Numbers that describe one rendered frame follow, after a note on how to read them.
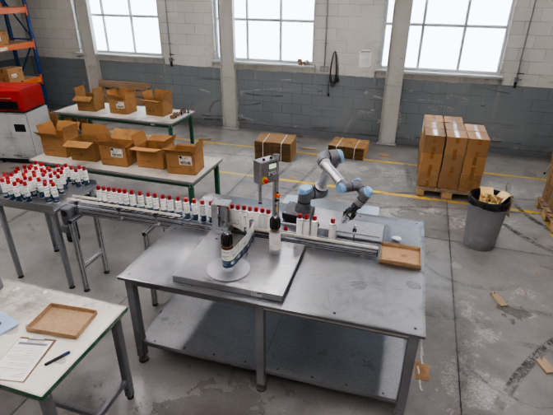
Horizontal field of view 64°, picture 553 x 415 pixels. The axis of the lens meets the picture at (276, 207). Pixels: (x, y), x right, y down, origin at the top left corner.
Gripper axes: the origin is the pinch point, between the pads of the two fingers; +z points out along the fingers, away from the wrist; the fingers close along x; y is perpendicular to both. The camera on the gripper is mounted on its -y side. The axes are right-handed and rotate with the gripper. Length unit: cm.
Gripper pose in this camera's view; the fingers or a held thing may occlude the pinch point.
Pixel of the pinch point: (343, 221)
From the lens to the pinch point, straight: 344.8
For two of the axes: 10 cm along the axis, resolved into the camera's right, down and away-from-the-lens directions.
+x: 8.2, 5.7, -0.1
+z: -4.8, 7.1, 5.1
